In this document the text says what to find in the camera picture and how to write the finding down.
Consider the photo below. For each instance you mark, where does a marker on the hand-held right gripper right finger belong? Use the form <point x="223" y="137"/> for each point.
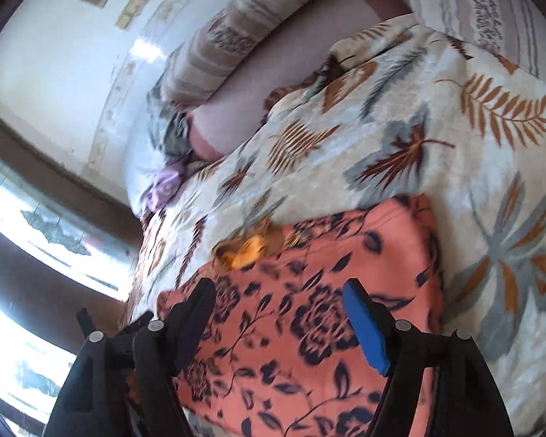
<point x="366" y="332"/>

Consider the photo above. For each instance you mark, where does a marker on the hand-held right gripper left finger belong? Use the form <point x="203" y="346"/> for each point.
<point x="195" y="323"/>

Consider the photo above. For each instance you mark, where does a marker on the orange floral blouse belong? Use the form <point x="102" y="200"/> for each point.
<point x="300" y="291"/>

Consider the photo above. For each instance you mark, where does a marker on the purple cloth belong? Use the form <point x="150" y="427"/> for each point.
<point x="164" y="189"/>

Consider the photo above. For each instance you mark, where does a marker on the light grey pillow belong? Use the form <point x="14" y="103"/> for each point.
<point x="139" y="164"/>

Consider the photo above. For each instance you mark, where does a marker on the stained glass window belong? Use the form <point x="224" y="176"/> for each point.
<point x="50" y="236"/>

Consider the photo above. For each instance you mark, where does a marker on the crumpled grey cloth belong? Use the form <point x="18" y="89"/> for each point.
<point x="177" y="135"/>

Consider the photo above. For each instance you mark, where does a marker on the leaf print quilted blanket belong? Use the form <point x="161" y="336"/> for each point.
<point x="391" y="114"/>

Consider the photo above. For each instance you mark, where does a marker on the striped floral bolster pillow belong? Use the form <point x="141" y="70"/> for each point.
<point x="236" y="32"/>

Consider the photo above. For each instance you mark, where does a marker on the pink sofa cushion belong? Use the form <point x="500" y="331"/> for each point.
<point x="300" y="45"/>

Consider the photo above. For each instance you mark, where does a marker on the striped floral sheet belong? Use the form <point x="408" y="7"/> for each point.
<point x="473" y="4"/>

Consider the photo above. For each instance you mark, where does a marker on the brown wooden window frame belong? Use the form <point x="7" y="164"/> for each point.
<point x="50" y="168"/>

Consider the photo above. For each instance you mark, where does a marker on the small tan wall panel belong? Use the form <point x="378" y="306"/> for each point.
<point x="132" y="10"/>

